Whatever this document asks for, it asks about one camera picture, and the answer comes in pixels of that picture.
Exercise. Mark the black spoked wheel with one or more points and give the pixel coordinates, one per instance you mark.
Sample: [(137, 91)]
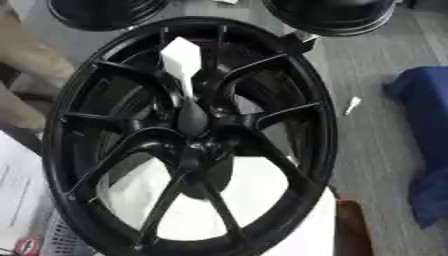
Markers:
[(146, 136)]

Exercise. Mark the small white pin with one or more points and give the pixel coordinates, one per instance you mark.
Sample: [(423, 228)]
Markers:
[(352, 105)]

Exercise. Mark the black round wheel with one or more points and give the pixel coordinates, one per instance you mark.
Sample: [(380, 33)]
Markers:
[(99, 11), (338, 15)]

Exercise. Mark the brown wooden board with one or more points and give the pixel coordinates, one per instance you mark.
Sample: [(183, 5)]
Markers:
[(352, 230)]

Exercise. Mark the white perforated basket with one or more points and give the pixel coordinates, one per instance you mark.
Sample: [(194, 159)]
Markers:
[(61, 238)]

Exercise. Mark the blue cloth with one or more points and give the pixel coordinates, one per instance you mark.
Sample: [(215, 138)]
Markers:
[(426, 133)]

